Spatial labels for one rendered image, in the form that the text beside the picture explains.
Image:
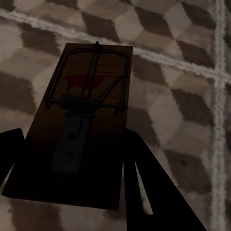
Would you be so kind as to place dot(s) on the mousetrap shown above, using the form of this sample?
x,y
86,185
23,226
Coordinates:
x,y
73,152

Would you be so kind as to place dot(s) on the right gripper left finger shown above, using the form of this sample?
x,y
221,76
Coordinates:
x,y
10,144

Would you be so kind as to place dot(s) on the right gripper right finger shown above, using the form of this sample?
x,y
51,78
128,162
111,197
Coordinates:
x,y
171,211

